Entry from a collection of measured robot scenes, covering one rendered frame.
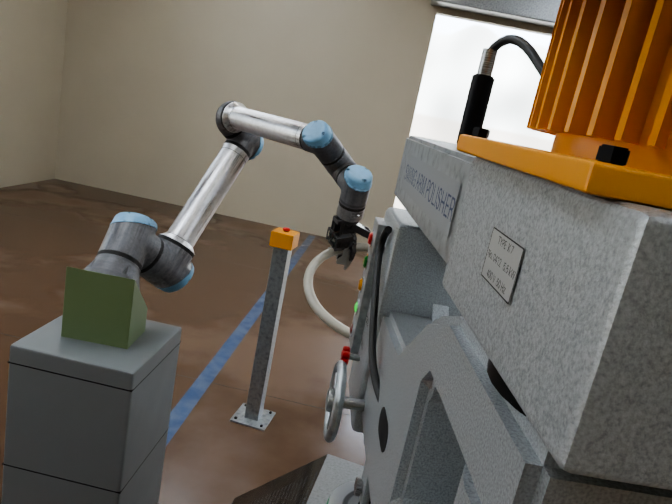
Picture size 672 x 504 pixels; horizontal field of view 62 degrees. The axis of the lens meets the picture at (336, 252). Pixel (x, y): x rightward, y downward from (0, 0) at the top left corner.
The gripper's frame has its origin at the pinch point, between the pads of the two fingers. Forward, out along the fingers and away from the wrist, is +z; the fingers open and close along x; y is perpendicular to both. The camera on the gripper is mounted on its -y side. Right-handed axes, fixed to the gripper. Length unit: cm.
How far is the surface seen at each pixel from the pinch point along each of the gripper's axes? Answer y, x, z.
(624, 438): 70, 123, -101
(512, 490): 68, 119, -89
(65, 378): 93, 2, 27
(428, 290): 33, 73, -59
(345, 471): 32, 68, 10
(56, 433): 98, 8, 45
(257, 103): -184, -532, 190
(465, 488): 65, 115, -80
